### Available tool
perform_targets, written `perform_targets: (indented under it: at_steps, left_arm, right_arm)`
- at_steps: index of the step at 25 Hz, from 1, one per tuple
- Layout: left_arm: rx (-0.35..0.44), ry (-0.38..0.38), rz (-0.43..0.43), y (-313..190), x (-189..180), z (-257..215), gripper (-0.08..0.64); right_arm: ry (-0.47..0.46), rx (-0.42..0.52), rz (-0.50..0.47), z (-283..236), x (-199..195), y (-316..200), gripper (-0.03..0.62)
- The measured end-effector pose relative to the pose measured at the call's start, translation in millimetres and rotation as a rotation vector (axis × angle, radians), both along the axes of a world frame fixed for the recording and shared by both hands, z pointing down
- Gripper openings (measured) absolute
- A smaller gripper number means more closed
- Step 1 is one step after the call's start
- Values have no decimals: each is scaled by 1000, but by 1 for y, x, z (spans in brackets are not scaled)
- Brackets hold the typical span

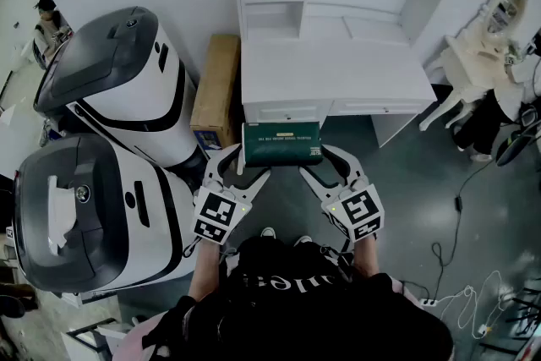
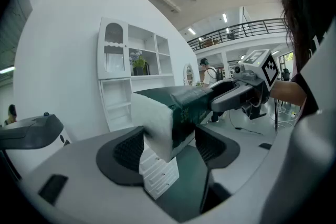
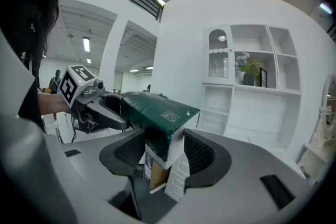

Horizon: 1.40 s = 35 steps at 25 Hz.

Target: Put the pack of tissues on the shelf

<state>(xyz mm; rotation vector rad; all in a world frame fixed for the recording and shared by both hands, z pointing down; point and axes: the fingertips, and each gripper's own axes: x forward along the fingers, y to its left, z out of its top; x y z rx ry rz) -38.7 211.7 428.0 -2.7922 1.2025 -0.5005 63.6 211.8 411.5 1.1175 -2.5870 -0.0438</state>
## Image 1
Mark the white black service robot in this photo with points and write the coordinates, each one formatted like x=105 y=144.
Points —
x=105 y=215
x=118 y=67

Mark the person's right forearm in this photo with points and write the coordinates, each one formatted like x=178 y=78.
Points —
x=365 y=258

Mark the person's white shoe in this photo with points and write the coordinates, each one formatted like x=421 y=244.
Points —
x=303 y=240
x=267 y=232

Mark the white vanity table with mirror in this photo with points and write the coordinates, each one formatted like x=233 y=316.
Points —
x=473 y=63

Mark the white desk with shelves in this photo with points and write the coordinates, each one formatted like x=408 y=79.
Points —
x=329 y=72

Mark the person's right white shoe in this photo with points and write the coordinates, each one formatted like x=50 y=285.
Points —
x=303 y=240

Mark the person's black shirt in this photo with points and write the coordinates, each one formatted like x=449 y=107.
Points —
x=296 y=308

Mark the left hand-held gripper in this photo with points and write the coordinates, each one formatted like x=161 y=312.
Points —
x=215 y=215

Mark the person's left white shoe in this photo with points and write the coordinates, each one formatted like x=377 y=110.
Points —
x=267 y=232

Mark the black office chair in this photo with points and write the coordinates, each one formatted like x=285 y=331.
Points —
x=517 y=139

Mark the white crumpled paper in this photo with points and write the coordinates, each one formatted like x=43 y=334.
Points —
x=61 y=211

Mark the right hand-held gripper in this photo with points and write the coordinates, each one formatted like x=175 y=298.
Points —
x=359 y=211

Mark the person's left forearm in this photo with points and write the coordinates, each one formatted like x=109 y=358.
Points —
x=205 y=270

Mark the brown cardboard box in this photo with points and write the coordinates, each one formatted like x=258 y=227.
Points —
x=215 y=89

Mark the black metal rack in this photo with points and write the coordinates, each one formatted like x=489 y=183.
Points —
x=524 y=317

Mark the white power strip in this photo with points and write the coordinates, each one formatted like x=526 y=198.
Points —
x=427 y=302

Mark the dark green box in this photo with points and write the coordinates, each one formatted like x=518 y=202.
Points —
x=282 y=143

